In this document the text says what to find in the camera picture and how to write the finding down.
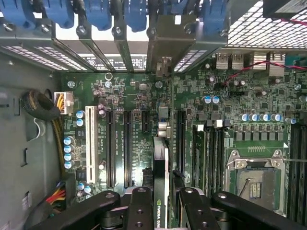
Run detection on green motherboard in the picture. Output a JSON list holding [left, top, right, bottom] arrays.
[[59, 51, 307, 230]]

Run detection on teal serial port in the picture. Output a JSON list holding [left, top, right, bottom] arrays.
[[285, 54, 307, 70]]

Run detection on short black expansion slot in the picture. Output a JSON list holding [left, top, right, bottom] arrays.
[[142, 110, 150, 134]]

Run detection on white power connector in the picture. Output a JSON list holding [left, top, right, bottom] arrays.
[[54, 92, 74, 115]]

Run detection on white expansion slot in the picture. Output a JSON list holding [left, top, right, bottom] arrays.
[[85, 105, 98, 184]]

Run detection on open black PC case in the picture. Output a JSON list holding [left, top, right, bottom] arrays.
[[0, 0, 307, 230]]

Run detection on red black twisted wire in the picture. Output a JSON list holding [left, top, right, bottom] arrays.
[[225, 60, 307, 83]]

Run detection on CPU socket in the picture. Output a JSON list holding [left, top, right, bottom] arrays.
[[226, 149, 287, 218]]

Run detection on red yellow wire bundle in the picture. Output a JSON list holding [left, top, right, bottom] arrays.
[[45, 181, 67, 210]]

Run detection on sleeved yellow power wires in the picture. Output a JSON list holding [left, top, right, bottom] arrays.
[[21, 89, 67, 179]]

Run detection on thin metal locking lever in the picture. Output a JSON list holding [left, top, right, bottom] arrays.
[[239, 177, 252, 196]]

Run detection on blue slot retention clip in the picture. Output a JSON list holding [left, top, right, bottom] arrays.
[[0, 0, 35, 27], [45, 0, 75, 29], [201, 0, 229, 37], [84, 0, 113, 31], [165, 0, 184, 16], [124, 0, 147, 32]]

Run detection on long black expansion slot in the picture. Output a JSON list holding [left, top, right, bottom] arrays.
[[106, 109, 116, 189], [123, 109, 133, 189], [177, 109, 187, 179]]

